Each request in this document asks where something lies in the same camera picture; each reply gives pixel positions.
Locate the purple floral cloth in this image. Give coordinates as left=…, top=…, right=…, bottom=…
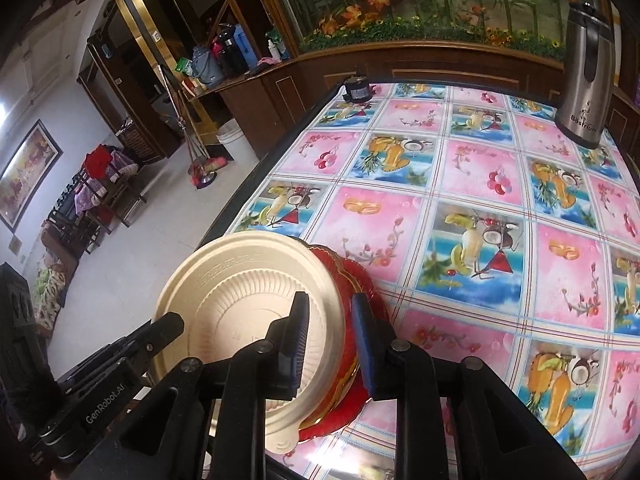
left=107, top=150, right=141, bottom=181

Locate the framed wall picture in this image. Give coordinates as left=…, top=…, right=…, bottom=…
left=0, top=119, right=63, bottom=233

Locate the small black pot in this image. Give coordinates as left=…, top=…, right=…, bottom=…
left=342, top=76, right=375, bottom=103

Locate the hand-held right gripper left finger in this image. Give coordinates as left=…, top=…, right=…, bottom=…
left=70, top=291, right=312, bottom=480

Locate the steel thermos jug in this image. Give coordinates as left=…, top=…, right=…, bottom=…
left=554, top=2, right=616, bottom=150

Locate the red broom and dustpan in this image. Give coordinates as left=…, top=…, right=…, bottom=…
left=157, top=65, right=231, bottom=190

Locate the pile of green vegetables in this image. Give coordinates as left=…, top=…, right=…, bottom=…
left=32, top=260, right=66, bottom=311

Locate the gold framed display cabinet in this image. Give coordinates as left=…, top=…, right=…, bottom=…
left=77, top=0, right=221, bottom=161

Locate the dark wooden chair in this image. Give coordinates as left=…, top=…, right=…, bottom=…
left=47, top=180, right=126, bottom=256

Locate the black box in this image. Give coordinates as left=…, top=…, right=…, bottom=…
left=0, top=262, right=51, bottom=391

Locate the large red glass plate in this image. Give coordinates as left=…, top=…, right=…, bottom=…
left=295, top=244, right=393, bottom=443

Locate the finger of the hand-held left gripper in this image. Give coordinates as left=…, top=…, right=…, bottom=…
left=117, top=312, right=186, bottom=376
left=57, top=337, right=132, bottom=392

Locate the red cloth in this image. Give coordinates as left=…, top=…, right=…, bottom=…
left=84, top=145, right=113, bottom=173

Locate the black bottle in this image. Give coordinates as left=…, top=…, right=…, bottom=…
left=211, top=24, right=248, bottom=76

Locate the beige plastic bowl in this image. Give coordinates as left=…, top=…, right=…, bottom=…
left=152, top=232, right=349, bottom=456

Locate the blue grey bag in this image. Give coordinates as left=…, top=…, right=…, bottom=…
left=191, top=46, right=225, bottom=86

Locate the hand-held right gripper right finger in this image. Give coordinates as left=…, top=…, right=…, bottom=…
left=351, top=292, right=571, bottom=480

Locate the brown wicker basket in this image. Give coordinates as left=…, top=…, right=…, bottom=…
left=117, top=119, right=156, bottom=161

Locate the blue bottle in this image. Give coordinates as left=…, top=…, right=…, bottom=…
left=232, top=24, right=261, bottom=68

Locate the white plastic bucket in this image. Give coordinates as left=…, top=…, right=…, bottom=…
left=216, top=120, right=261, bottom=163

